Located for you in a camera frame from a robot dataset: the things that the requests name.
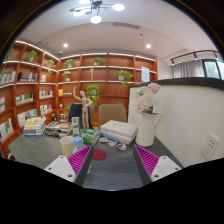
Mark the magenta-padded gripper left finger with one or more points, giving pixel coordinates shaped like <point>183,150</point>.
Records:
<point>60,166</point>

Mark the white pitcher vase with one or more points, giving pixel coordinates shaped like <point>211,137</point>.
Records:
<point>146,131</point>

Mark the ceiling lamp with round lights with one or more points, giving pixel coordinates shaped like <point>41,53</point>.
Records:
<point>96,19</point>

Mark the grey curtain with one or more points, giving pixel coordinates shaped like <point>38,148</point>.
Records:
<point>188,69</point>

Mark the wooden artist mannequin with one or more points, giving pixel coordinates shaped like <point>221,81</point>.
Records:
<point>85,110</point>

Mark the ceiling air vent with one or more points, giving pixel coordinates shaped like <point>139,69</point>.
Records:
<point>126,25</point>

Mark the stack of white books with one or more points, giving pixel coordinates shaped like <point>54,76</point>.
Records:
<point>119,130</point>

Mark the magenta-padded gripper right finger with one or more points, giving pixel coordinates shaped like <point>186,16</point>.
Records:
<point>163,168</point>

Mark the brown upholstered chair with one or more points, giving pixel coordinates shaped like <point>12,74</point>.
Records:
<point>112,113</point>

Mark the pink and white flowers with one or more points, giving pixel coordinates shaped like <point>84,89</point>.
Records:
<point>145,100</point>

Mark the flat round red coaster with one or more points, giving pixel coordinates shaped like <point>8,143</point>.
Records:
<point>99,155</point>

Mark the stack of colourful books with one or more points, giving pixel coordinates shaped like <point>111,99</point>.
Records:
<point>34,126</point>

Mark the stack of dark books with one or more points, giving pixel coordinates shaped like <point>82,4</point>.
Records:
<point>59,128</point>

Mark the window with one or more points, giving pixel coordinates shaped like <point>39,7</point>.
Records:
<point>213,69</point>

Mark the recessed ceiling spotlight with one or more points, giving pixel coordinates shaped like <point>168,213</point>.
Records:
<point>65,45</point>
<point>148,46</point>

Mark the small green box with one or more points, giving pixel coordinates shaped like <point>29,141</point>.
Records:
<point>89,136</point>

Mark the brown wooden shelf unit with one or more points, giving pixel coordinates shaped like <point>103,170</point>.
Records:
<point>110,86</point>

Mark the white wall socket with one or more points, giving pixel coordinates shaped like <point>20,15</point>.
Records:
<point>210,147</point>

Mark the cream ceramic cup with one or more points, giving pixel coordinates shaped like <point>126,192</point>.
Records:
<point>67,145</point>

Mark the dark blue chair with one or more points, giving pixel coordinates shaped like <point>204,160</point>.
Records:
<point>76,111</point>

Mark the tall green white carton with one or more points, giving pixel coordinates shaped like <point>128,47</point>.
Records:
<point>76,126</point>

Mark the black ceiling track rail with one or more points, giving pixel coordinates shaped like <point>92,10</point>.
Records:
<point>195,53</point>

